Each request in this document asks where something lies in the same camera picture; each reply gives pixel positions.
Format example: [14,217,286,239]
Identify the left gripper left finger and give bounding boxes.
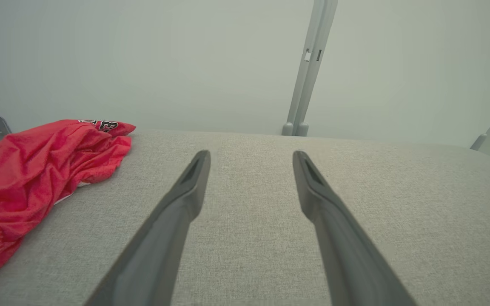
[85,150,211,306]

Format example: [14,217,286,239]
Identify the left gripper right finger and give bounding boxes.
[293,150,418,306]

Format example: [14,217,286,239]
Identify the grey double partition post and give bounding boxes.
[281,0,339,137]

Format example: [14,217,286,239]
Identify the red basketball shorts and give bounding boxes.
[0,119,137,289]

